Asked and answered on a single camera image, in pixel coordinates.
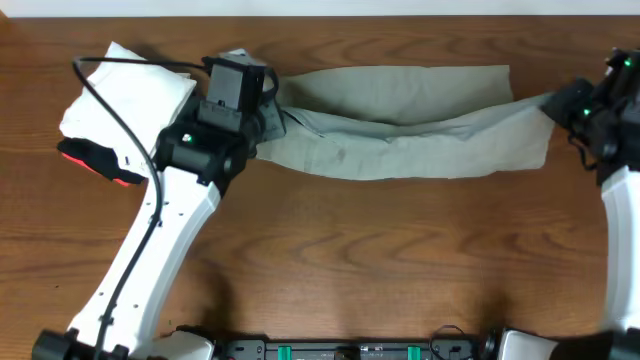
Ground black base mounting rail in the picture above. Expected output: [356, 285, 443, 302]
[172, 329, 501, 360]

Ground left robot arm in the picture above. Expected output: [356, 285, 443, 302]
[31, 67, 285, 359]

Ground white folded garment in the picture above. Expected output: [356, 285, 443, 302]
[60, 62, 196, 177]

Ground black folded garment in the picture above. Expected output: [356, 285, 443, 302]
[57, 137, 144, 185]

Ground khaki grey shorts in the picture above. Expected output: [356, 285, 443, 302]
[257, 65, 554, 181]

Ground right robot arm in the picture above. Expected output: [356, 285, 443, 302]
[474, 48, 639, 360]

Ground red folded garment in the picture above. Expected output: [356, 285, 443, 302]
[61, 153, 130, 187]

